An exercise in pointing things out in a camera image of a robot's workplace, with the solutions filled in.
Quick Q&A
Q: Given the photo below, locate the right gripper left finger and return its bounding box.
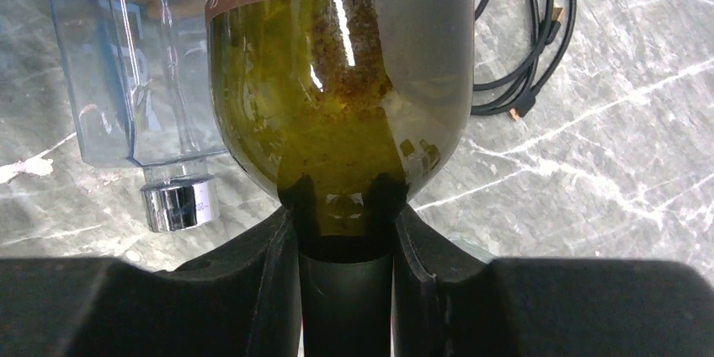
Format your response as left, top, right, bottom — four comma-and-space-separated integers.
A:
1, 209, 301, 356

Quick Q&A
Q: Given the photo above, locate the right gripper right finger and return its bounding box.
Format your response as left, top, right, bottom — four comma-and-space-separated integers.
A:
393, 208, 713, 356

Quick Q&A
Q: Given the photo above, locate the tall blue square bottle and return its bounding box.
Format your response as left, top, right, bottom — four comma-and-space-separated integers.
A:
50, 0, 226, 232

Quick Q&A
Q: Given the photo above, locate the black coiled cable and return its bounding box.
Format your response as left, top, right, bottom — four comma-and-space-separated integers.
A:
471, 0, 578, 122

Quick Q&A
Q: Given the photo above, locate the dark wine bottle front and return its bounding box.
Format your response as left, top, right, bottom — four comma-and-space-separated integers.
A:
204, 0, 475, 356

